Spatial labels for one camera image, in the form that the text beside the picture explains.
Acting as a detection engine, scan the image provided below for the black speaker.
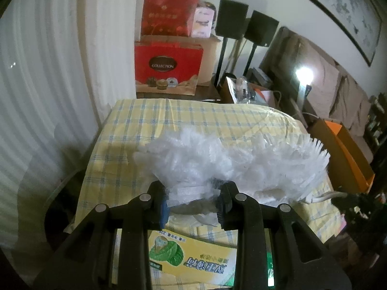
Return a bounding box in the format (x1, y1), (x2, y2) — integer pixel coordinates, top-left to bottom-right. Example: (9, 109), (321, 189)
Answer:
(244, 10), (279, 47)
(215, 0), (249, 40)

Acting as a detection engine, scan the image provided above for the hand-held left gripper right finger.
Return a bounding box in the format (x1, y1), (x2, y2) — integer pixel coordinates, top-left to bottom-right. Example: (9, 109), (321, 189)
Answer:
(216, 181), (353, 290)

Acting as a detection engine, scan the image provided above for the pink tissue pack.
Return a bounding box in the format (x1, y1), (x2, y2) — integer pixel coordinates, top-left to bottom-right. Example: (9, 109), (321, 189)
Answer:
(191, 2), (216, 38)

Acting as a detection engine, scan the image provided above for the framed ink painting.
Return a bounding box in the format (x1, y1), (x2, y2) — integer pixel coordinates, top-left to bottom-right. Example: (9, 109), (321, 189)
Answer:
(289, 0), (383, 67)

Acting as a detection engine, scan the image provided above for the black speaker stand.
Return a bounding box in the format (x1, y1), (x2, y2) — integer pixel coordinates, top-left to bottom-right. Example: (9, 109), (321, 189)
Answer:
(242, 44), (257, 80)
(215, 38), (229, 88)

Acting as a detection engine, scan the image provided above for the black device with light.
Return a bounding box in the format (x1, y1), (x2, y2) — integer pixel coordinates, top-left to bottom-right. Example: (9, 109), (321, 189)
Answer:
(295, 66), (313, 103)

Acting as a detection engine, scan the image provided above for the yellow plaid tablecloth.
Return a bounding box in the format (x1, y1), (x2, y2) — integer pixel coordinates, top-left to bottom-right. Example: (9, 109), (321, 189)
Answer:
(74, 98), (342, 290)

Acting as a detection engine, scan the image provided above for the red gift box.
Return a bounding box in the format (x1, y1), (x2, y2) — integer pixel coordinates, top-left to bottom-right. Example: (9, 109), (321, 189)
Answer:
(141, 0), (200, 37)

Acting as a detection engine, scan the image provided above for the box of clutter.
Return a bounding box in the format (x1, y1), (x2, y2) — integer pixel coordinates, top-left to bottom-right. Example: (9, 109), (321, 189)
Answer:
(225, 72), (275, 105)

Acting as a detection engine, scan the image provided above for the dark cluttered shelf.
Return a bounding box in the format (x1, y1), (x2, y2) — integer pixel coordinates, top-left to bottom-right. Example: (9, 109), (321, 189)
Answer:
(363, 94), (387, 154)

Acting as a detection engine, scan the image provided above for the orange cardboard box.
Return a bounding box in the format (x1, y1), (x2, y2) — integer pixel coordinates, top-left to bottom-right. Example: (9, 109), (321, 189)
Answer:
(308, 118), (375, 194)

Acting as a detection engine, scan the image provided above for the green yellow toothpaste box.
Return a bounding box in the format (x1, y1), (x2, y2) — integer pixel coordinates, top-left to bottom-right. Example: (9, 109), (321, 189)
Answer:
(148, 229), (276, 290)

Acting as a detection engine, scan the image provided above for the large brown cushion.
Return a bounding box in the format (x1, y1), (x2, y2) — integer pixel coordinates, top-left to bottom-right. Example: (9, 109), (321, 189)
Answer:
(298, 41), (341, 118)

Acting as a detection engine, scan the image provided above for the white curtain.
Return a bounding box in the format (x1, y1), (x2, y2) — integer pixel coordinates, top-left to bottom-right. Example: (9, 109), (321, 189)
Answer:
(0, 0), (142, 263)

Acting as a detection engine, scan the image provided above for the white fluffy duster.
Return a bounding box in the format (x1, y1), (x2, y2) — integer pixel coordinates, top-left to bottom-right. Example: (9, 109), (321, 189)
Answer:
(133, 126), (345, 227)

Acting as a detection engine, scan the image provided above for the medium brown cushion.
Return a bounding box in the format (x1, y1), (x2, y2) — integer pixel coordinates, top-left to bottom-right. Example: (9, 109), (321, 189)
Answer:
(329, 75), (365, 133)

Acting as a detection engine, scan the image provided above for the brown cardboard box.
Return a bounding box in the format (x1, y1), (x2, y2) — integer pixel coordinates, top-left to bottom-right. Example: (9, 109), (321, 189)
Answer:
(140, 34), (223, 87)

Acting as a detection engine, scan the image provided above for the red gift bag gold label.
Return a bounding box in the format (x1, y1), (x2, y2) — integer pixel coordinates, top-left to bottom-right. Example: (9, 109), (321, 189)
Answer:
(134, 41), (204, 97)

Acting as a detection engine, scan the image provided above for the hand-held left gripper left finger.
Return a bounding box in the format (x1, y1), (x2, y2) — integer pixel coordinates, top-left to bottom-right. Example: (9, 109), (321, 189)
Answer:
(33, 181), (170, 290)

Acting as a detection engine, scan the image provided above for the brown sofa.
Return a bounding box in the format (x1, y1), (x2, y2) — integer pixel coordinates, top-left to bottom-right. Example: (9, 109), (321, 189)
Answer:
(260, 27), (374, 164)

